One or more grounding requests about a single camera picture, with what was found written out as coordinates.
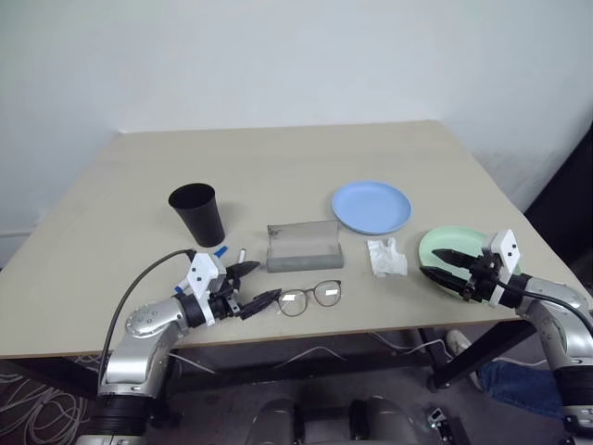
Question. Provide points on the crumpled white tissue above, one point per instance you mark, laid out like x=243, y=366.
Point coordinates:
x=385, y=260

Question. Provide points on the brown round-framed glasses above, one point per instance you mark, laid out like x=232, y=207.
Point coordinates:
x=294, y=307

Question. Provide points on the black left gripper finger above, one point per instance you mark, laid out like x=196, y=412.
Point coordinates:
x=244, y=269
x=260, y=302

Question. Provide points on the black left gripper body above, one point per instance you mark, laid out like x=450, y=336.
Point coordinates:
x=227, y=303

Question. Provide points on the person's blue jeans leg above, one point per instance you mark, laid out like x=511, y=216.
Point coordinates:
x=519, y=382

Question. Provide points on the green round plate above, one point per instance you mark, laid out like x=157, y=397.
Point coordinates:
x=447, y=238

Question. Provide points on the blue round plate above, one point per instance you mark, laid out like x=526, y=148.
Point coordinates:
x=370, y=206

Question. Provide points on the black plastic cup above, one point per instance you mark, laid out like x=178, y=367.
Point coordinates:
x=201, y=218

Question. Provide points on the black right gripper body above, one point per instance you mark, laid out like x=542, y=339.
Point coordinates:
x=482, y=283

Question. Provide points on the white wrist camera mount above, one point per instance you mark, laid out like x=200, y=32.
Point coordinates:
x=505, y=248
x=202, y=273

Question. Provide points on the dark grey rounded shape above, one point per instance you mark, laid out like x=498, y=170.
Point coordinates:
x=273, y=424

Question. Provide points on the translucent grey glasses case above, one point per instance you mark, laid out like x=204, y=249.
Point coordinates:
x=303, y=250

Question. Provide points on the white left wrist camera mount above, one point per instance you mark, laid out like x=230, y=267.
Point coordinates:
x=202, y=273

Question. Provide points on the blue-capped pen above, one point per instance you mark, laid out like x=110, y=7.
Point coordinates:
x=221, y=252

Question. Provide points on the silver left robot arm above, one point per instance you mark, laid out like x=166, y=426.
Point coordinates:
x=139, y=352

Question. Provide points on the white shoe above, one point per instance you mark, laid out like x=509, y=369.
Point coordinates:
x=458, y=342

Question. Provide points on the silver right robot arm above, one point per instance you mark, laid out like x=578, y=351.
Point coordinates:
x=563, y=324

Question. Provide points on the large black background object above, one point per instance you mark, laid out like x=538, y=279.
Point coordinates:
x=565, y=208

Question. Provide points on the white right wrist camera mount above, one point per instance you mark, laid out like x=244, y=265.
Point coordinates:
x=505, y=248

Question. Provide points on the small black floor device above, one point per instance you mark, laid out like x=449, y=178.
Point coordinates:
x=440, y=422

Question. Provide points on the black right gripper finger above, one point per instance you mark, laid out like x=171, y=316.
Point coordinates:
x=456, y=259
x=447, y=279

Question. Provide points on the black table frame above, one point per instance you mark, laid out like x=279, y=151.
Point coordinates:
x=482, y=352

